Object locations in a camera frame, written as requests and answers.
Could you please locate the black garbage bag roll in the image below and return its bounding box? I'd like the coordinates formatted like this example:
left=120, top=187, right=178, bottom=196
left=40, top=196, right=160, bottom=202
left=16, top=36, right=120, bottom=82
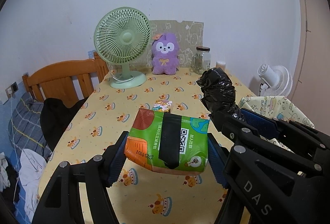
left=196, top=68, right=245, bottom=122

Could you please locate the green tissue pack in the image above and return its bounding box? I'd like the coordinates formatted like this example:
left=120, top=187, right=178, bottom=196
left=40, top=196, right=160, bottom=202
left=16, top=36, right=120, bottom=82
left=124, top=108, right=209, bottom=175

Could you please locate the yellow cartoon tissue pack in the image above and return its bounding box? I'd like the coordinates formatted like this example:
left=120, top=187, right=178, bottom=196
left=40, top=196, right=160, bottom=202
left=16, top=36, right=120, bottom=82
left=152, top=99, right=172, bottom=113

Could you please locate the white standing fan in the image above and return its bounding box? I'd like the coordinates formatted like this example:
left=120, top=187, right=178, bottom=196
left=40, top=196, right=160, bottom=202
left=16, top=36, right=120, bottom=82
left=257, top=64, right=293, bottom=97

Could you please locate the yellow patterned tablecloth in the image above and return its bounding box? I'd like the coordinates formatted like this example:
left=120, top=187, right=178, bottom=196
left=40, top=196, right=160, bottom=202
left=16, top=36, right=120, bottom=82
left=39, top=68, right=232, bottom=223

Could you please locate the beige door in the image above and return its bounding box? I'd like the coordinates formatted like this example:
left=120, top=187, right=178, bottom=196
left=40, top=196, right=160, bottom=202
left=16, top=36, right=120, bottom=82
left=289, top=0, right=329, bottom=135

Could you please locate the cotton swab container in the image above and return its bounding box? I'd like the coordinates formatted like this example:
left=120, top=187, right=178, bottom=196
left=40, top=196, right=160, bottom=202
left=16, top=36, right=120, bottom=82
left=216, top=61, right=226, bottom=71

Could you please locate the glass jar with lid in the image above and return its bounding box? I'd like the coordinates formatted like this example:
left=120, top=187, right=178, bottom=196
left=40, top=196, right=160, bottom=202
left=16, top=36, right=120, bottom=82
left=192, top=46, right=211, bottom=75

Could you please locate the black cloth on chair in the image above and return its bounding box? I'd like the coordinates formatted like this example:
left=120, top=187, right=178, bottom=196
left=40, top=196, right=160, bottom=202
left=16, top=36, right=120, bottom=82
left=40, top=98, right=87, bottom=151

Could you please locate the white cloth on bed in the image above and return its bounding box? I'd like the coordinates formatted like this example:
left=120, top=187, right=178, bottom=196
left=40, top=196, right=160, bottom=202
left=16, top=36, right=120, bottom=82
left=19, top=149, right=46, bottom=222

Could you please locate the orange wooden chair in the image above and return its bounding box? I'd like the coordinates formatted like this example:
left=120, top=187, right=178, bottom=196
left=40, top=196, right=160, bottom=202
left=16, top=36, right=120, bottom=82
left=22, top=52, right=109, bottom=107

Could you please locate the blue plaid bedding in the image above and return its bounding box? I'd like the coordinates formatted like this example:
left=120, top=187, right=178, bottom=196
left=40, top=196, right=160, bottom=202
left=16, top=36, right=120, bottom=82
left=8, top=92, right=52, bottom=160

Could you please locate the purple plush toy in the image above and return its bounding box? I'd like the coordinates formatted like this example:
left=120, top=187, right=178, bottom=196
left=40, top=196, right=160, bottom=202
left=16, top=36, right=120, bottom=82
left=152, top=33, right=180, bottom=75

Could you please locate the beige patterned board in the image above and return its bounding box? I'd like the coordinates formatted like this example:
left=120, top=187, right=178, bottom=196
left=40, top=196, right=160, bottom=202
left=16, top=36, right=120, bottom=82
left=130, top=20, right=204, bottom=70

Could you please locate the green desk fan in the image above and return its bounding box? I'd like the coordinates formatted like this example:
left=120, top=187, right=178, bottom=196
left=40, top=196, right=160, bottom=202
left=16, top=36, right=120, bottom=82
left=94, top=7, right=151, bottom=89

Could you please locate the wall socket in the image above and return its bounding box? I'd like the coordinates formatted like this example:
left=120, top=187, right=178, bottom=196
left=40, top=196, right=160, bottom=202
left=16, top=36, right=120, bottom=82
left=5, top=82, right=18, bottom=98

